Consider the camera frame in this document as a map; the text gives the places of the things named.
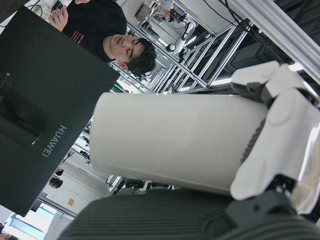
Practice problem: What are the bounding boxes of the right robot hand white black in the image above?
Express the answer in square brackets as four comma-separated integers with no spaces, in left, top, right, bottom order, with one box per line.
[58,61,320,240]

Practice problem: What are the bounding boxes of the white paper cup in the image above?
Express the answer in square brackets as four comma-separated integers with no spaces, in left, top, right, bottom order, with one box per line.
[89,91,270,196]

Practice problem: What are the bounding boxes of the black monitor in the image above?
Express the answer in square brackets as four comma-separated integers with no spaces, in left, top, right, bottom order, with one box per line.
[0,5,121,218]

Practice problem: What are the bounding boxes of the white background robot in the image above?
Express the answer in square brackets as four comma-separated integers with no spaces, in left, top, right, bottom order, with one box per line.
[166,21,196,55]

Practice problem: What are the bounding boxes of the distant seated person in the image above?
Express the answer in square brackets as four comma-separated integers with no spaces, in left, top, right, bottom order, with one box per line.
[162,6,177,23]

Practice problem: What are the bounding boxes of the person in black shirt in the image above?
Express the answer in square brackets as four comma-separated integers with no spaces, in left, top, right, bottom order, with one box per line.
[48,0,157,77]

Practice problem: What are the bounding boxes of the aluminium frame beam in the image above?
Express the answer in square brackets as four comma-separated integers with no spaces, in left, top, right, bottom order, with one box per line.
[226,0,320,85]

